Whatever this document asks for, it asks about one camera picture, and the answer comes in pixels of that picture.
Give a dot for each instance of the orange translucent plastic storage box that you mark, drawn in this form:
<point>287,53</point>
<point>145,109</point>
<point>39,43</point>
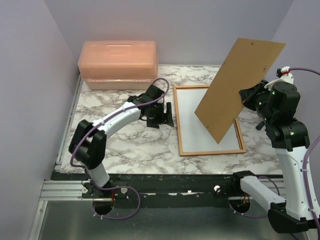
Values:
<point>118,64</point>

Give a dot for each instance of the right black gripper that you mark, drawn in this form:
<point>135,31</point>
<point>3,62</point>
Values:
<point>247,95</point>

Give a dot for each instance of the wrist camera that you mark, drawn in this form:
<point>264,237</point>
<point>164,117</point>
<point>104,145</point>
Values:
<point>153,93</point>
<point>283,75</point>

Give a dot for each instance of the orange wooden picture frame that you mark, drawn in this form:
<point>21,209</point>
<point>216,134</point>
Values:
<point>177,125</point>

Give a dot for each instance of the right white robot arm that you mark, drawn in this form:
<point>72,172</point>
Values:
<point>299,210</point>

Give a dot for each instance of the landscape photo print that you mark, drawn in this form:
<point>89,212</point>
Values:
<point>195,132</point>

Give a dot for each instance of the aluminium extrusion frame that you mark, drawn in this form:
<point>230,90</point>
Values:
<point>60,188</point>

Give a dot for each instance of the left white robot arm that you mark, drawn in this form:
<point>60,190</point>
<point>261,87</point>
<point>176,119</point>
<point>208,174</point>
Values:
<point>88,144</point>

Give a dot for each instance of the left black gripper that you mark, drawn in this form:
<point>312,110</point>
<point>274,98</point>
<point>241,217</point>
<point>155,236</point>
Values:
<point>162,119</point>

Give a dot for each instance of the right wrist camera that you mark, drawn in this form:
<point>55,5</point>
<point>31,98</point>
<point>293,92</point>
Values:
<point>283,75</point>

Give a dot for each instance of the brown cardboard backing board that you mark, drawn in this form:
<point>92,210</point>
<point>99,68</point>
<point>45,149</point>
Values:
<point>247,63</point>

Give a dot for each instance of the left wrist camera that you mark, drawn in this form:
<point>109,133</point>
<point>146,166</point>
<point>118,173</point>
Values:
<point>153,93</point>

